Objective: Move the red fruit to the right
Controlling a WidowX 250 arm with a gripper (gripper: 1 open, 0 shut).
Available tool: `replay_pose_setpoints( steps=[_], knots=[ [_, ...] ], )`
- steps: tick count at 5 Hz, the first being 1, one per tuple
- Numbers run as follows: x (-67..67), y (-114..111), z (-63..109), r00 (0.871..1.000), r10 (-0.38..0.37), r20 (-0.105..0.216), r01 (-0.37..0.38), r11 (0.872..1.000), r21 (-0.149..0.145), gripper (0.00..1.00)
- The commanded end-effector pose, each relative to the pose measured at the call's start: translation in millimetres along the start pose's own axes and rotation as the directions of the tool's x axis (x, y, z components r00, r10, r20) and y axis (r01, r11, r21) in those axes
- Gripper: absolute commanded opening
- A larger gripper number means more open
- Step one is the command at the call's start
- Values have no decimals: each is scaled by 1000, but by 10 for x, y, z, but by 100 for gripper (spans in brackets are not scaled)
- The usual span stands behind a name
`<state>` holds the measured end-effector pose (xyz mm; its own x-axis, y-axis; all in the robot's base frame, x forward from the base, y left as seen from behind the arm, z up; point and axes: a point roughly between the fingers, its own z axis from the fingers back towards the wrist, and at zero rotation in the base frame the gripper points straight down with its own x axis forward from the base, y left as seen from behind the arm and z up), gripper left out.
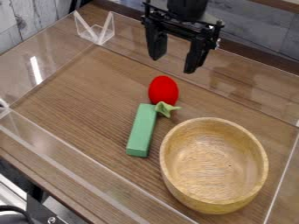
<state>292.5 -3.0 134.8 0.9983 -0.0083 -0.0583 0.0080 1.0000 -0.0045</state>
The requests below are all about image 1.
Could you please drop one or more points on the clear acrylic tray enclosure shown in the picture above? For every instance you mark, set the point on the clear acrylic tray enclosure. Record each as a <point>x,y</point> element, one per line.
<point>72,93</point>

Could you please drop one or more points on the green rectangular block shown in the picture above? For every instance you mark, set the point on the green rectangular block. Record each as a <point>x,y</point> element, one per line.
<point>142,131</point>

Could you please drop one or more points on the red plush fruit green leaf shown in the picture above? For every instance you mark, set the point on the red plush fruit green leaf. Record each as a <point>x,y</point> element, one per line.
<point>163,94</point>

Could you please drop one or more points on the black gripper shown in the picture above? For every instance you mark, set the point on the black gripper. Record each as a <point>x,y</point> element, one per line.
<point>186,19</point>

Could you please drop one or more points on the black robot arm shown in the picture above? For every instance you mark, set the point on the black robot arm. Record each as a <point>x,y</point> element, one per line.
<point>183,19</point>

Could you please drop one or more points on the black table leg bracket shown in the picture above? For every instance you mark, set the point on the black table leg bracket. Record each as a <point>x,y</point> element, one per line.
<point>40,213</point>

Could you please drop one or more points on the wooden bowl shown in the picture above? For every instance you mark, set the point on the wooden bowl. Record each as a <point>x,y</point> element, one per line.
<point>214,165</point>

